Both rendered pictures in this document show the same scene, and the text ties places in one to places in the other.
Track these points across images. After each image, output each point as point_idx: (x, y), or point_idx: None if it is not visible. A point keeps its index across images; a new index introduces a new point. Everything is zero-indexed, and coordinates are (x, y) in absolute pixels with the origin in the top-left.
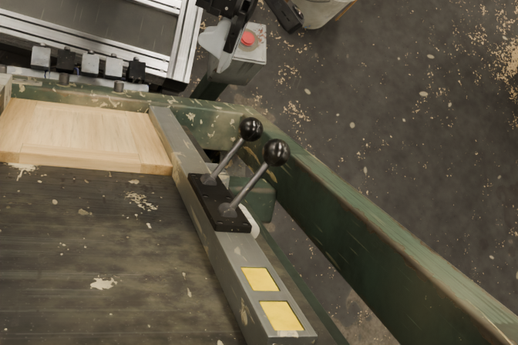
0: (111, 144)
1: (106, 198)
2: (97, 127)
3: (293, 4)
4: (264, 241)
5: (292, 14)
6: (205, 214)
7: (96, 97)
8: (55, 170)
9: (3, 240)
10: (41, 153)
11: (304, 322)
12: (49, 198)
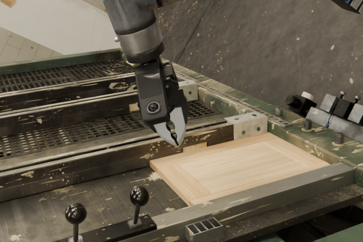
0: (221, 181)
1: (128, 209)
2: (255, 167)
3: (159, 99)
4: None
5: (140, 109)
6: None
7: (308, 144)
8: (158, 185)
9: (51, 203)
10: (163, 172)
11: None
12: (112, 196)
